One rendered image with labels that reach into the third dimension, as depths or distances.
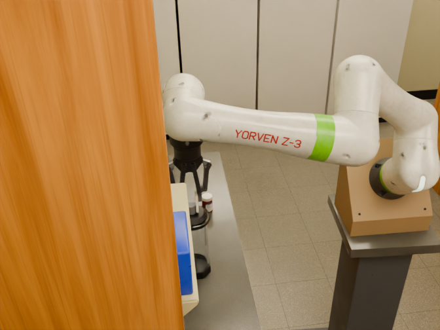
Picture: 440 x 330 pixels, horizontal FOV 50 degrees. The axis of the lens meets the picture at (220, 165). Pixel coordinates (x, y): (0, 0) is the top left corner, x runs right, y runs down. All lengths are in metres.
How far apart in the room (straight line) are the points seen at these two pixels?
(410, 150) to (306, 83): 2.64
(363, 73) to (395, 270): 0.93
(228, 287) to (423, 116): 0.79
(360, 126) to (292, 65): 2.86
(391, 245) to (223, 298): 0.62
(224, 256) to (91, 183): 1.17
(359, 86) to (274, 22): 2.68
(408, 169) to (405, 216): 0.29
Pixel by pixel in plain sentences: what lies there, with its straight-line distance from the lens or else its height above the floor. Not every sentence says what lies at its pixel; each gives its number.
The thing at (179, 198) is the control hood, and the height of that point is 1.51.
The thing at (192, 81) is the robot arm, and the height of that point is 1.61.
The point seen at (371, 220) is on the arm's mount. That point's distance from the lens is 1.73.
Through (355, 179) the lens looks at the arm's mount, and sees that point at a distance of 1.73.
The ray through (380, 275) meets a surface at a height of 0.74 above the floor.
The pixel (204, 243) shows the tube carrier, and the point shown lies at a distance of 1.49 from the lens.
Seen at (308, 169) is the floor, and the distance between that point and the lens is 3.79.
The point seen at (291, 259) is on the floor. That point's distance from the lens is 3.00.
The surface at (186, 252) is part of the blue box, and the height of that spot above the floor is 1.60.
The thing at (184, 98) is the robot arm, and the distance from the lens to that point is 1.10.
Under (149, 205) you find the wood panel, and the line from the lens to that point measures 0.53.
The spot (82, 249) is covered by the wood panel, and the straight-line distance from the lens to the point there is 0.57.
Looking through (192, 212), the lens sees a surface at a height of 1.19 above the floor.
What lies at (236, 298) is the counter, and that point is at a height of 0.94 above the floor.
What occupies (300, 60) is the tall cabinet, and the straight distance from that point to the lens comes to 4.02.
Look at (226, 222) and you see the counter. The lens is 1.77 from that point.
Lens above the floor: 2.08
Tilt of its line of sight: 33 degrees down
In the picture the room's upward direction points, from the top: 2 degrees counter-clockwise
